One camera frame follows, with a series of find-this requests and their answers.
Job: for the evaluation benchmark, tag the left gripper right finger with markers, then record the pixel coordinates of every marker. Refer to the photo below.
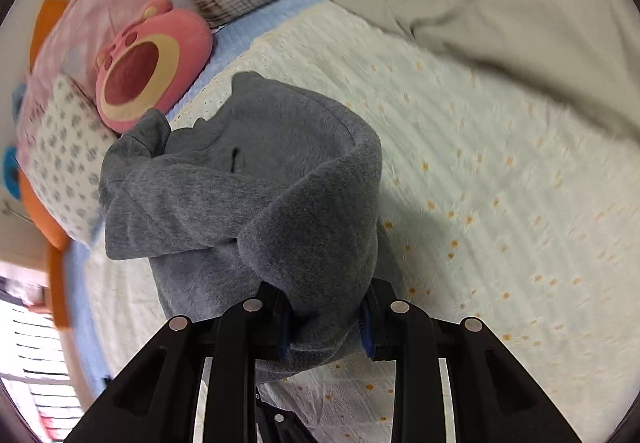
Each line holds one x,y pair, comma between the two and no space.
454,377

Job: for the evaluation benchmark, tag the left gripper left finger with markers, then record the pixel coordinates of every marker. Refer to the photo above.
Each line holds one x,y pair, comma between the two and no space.
155,397

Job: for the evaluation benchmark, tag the grey zip sweatshirt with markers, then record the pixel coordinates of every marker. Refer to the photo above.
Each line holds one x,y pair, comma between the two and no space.
280,186

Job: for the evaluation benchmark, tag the white daisy embroidered cloth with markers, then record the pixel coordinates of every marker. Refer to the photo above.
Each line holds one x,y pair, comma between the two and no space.
498,202

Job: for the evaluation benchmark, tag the blue neck pillow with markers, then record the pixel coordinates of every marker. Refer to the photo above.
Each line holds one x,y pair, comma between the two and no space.
11,172

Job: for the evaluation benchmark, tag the white blue floral pillow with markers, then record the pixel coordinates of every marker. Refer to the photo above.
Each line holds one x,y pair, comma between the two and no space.
66,161

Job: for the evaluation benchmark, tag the pink bear face cushion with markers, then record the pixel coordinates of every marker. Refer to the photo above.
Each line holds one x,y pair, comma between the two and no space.
150,63

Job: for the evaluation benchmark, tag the blue quilted bed sheet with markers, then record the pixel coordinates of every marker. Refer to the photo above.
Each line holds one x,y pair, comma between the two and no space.
113,305

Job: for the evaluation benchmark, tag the beige hoodie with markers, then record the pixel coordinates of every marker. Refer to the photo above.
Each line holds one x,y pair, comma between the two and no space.
582,52

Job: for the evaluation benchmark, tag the pink Hello Kitty quilt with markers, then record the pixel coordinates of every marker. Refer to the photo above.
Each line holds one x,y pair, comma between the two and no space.
85,27

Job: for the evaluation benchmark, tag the orange sofa bed frame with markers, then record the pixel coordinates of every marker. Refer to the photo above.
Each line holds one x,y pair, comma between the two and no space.
49,14

